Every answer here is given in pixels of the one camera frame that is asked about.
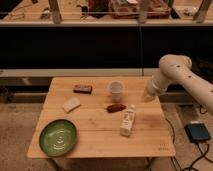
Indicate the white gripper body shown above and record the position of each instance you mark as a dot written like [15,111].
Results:
[151,91]

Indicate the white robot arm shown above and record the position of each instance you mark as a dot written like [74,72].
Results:
[177,69]

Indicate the white sponge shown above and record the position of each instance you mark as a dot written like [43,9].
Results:
[71,104]

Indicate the wooden table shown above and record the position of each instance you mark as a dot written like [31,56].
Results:
[98,132]

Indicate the brown rectangular block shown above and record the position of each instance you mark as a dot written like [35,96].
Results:
[86,89]

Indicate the green plate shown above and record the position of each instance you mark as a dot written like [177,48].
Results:
[58,138]

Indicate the wooden shelf with clutter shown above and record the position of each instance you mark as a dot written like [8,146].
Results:
[107,12]

